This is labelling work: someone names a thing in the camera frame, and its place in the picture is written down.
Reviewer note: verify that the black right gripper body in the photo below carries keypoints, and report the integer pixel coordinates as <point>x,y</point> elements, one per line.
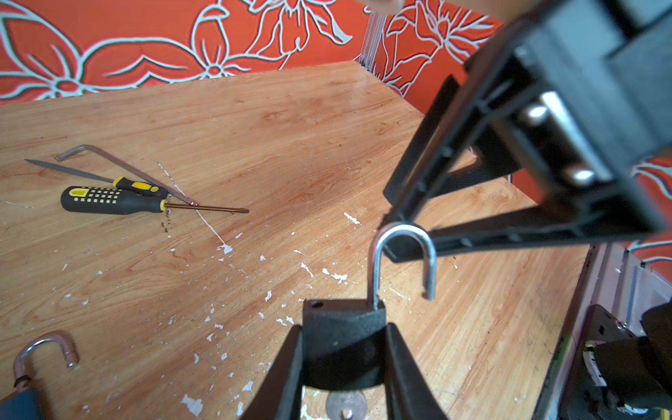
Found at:
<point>579,91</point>

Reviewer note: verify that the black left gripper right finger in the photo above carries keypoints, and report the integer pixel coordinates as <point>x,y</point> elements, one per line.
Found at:
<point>407,394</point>

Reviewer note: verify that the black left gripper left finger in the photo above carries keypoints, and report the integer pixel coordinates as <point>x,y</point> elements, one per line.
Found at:
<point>279,396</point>

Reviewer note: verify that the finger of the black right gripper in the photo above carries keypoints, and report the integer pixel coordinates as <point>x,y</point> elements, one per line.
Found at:
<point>504,231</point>
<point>453,148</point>

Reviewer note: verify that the small black padlock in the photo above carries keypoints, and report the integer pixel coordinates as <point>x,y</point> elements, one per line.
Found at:
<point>344,339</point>

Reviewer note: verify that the metal hex key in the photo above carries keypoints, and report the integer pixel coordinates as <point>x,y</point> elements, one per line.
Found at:
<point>119,162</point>

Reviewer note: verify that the small yellow black file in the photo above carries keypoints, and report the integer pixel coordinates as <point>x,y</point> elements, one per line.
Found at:
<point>121,183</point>

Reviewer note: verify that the aluminium frame post right rear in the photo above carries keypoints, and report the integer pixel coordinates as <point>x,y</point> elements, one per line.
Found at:
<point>371,41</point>

